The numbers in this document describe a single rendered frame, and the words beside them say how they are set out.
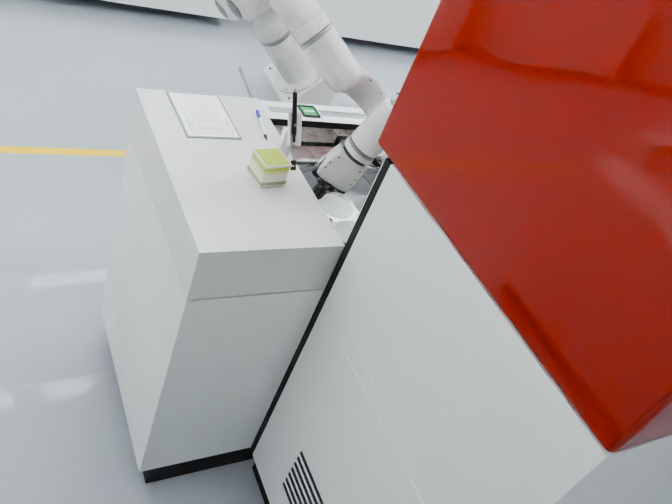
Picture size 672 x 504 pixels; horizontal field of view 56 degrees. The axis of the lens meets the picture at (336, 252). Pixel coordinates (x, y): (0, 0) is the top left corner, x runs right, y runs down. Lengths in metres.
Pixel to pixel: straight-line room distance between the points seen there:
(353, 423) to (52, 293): 1.37
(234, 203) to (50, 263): 1.27
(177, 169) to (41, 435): 1.00
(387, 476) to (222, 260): 0.58
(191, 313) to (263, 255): 0.21
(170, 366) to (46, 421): 0.68
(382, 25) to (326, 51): 3.75
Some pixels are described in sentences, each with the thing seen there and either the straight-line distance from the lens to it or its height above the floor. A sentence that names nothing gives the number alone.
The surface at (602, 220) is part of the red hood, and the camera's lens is 0.95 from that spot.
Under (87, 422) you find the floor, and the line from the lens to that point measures 2.18.
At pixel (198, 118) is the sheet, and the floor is 0.97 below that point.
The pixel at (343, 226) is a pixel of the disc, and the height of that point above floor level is 0.90.
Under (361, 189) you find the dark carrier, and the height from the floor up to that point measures 0.90.
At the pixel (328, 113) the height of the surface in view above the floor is 0.96.
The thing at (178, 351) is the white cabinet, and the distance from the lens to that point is 1.56.
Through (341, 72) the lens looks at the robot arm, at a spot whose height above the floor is 1.26.
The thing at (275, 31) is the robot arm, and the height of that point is 1.07.
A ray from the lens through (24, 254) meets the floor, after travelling 2.64.
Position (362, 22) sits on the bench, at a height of 0.22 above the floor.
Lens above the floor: 1.85
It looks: 38 degrees down
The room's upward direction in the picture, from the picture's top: 25 degrees clockwise
